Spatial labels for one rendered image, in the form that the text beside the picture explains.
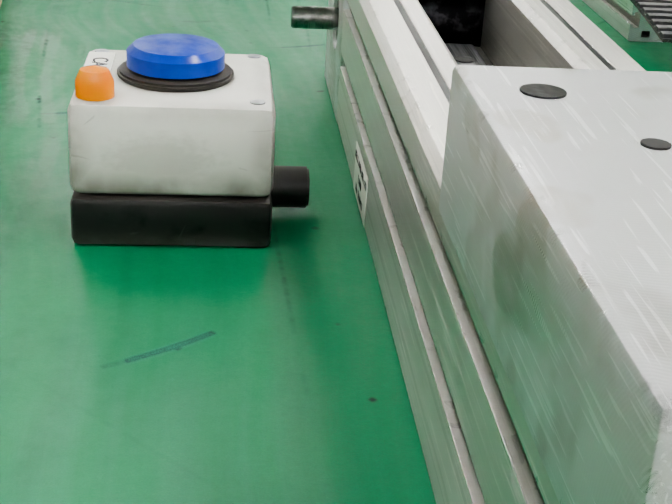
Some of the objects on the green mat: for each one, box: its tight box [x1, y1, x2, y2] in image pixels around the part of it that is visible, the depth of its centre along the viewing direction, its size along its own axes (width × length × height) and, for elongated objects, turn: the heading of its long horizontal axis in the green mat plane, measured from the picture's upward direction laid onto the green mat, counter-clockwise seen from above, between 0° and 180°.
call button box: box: [67, 49, 310, 247], centre depth 51 cm, size 8×10×6 cm
